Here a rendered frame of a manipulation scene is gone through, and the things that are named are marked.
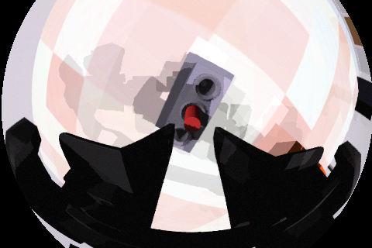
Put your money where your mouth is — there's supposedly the dark red peg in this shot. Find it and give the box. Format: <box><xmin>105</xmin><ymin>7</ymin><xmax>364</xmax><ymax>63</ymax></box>
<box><xmin>183</xmin><ymin>105</ymin><xmax>201</xmax><ymax>133</ymax></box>

